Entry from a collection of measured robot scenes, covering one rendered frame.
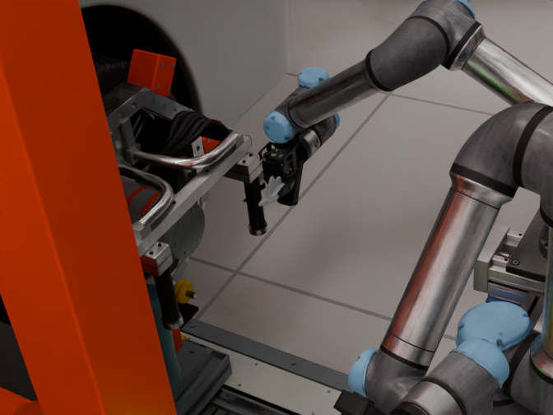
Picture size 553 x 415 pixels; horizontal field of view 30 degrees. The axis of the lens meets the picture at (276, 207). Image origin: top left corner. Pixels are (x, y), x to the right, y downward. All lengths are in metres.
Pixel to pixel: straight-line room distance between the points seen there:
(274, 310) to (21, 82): 2.05
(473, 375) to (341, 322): 1.89
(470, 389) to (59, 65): 0.67
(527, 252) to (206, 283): 1.49
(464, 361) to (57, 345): 0.64
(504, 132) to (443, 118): 2.70
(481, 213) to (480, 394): 0.25
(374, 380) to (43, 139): 0.56
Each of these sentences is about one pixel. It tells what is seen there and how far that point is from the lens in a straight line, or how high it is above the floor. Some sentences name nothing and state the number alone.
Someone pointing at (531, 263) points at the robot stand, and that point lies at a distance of 2.16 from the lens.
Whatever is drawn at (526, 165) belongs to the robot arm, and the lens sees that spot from 1.40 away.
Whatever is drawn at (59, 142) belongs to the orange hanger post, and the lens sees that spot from 1.42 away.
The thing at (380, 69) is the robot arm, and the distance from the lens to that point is 2.12.
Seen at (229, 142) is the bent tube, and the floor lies 1.01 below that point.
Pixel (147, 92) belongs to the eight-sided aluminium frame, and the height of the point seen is 1.11.
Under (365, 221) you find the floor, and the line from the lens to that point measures 3.59.
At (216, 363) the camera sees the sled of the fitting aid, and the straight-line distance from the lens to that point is 2.94.
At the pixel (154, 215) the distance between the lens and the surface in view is 2.06.
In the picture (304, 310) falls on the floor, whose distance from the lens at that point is 3.27.
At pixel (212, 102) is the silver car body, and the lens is 2.66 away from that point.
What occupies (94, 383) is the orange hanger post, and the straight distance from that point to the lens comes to 1.65.
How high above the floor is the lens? 2.23
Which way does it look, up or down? 37 degrees down
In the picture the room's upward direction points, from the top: 7 degrees counter-clockwise
